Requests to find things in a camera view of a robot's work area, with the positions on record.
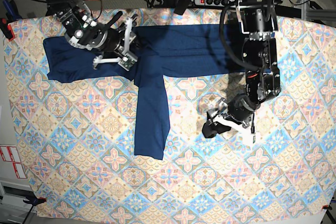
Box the orange corner clamp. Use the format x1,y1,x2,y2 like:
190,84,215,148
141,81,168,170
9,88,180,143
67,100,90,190
23,196,47,207
322,205,332,211

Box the black red table clamp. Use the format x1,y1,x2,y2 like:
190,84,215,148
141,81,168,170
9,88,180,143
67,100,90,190
1,0,22,41

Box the orange corner clamp right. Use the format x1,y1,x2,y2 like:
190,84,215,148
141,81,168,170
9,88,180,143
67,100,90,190
322,205,332,211

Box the blue long-sleeve T-shirt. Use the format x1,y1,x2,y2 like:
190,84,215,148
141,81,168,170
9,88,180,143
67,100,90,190
43,25,244,160

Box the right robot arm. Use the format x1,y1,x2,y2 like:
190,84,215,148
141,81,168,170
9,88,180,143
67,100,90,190
30,0,138,71

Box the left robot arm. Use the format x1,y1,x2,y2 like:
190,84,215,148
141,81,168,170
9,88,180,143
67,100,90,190
202,0,281,138

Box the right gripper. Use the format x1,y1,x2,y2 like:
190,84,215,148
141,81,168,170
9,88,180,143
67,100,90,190
90,16,138,70

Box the red white labels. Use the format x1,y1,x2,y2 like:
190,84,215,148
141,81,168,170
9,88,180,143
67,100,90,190
1,145,26,179

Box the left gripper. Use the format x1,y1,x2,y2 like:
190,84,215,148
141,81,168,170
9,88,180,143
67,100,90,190
202,94,259,138

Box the patterned tile tablecloth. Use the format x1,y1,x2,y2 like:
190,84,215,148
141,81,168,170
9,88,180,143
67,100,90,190
2,17,335,223

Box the white power strip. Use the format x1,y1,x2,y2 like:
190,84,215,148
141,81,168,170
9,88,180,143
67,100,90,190
194,0,234,8

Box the orange corner clamp left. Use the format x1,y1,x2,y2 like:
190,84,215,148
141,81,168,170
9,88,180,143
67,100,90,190
23,196,47,207

